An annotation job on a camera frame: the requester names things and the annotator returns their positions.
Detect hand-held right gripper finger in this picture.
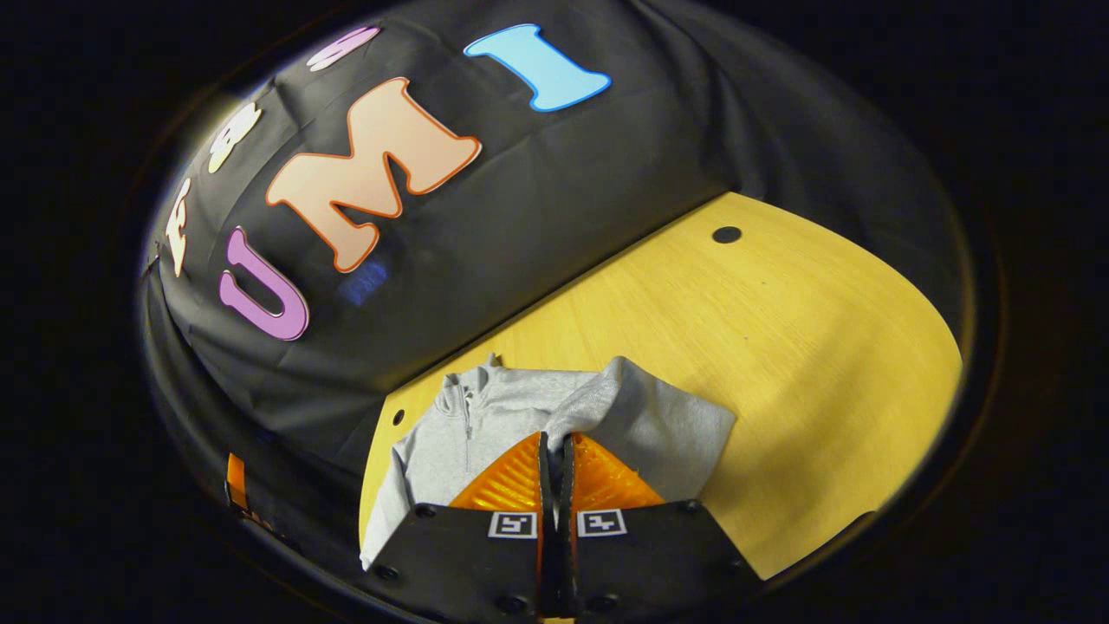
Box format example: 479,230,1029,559
556,433,763,624
368,431,557,624

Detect black backdrop cloth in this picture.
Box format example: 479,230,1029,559
139,0,976,556

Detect grey zip-neck sweatshirt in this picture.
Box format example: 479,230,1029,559
360,354,737,573

